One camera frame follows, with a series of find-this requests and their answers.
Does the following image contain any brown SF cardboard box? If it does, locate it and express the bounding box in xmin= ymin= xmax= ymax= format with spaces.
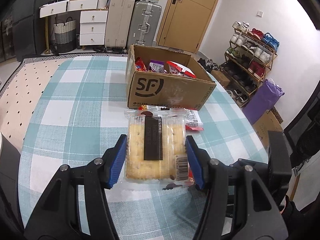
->
xmin=125 ymin=44 xmax=216 ymax=111

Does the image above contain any dark fridge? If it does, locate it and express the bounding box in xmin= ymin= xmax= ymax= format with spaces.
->
xmin=12 ymin=0 xmax=51 ymax=61

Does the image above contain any teal white checked tablecloth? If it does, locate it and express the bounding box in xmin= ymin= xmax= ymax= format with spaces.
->
xmin=18 ymin=56 xmax=267 ymax=239

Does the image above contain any red blue snack bag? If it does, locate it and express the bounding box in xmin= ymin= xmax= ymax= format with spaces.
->
xmin=135 ymin=57 xmax=148 ymax=72

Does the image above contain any wooden door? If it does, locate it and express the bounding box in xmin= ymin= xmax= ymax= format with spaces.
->
xmin=156 ymin=0 xmax=219 ymax=53

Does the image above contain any wooden shoe rack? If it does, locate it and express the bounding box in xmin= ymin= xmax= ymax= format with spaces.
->
xmin=220 ymin=21 xmax=280 ymax=108

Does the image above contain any clear cracker pack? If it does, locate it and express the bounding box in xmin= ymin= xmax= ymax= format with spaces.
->
xmin=123 ymin=108 xmax=194 ymax=191

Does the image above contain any purple snack bag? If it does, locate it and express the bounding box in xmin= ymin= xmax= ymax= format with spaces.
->
xmin=149 ymin=60 xmax=165 ymax=73

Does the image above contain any white drawer desk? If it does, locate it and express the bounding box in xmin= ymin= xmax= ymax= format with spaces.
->
xmin=40 ymin=0 xmax=108 ymax=46

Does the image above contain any silver suitcase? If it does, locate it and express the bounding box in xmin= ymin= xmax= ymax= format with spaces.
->
xmin=127 ymin=1 xmax=162 ymax=47

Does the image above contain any beige suitcase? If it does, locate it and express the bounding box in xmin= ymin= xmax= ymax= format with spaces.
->
xmin=104 ymin=0 xmax=135 ymax=48

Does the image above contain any woven laundry basket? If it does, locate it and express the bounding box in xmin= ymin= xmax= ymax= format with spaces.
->
xmin=54 ymin=17 xmax=76 ymax=54

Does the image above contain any white red small snack pack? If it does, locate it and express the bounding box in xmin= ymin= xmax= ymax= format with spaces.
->
xmin=185 ymin=109 xmax=204 ymax=131

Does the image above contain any dotted beige rug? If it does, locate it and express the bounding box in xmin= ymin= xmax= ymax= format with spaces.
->
xmin=1 ymin=56 xmax=127 ymax=159

